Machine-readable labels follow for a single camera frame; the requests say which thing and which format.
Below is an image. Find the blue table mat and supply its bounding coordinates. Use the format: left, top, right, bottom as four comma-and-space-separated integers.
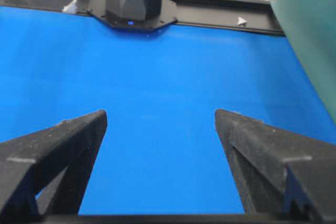
1, 7, 335, 215

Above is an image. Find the green backdrop curtain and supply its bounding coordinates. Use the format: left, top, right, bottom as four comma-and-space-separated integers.
270, 0, 336, 88

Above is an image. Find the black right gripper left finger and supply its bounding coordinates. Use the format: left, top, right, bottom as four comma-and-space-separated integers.
1, 110, 107, 219

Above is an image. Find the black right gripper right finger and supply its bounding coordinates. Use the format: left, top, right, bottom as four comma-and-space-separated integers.
215, 109, 335, 221

